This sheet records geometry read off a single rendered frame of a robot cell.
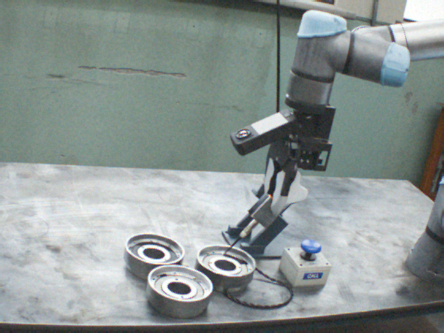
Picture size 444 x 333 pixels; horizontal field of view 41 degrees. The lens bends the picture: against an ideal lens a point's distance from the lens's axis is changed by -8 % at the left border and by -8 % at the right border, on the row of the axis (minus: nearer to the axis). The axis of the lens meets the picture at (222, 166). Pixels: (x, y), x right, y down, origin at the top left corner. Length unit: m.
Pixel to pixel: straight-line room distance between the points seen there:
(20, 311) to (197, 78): 1.90
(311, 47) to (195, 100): 1.75
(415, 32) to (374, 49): 0.16
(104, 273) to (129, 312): 0.11
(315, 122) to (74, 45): 1.62
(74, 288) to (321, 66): 0.54
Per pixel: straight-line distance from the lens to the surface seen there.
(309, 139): 1.07
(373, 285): 1.24
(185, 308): 0.98
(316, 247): 1.15
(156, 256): 1.13
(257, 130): 1.05
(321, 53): 1.01
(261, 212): 1.11
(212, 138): 2.82
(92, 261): 1.11
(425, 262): 1.31
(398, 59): 1.03
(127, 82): 2.64
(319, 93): 1.03
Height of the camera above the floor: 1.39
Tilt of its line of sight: 21 degrees down
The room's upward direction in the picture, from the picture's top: 12 degrees clockwise
